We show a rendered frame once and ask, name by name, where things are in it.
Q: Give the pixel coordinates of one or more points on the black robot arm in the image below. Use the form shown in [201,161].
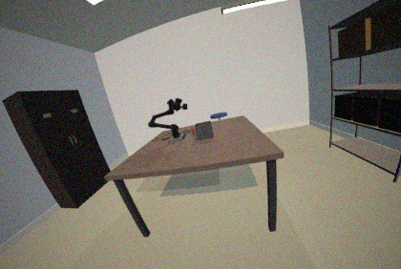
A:
[173,127]

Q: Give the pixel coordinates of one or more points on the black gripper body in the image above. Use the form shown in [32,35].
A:
[178,106]

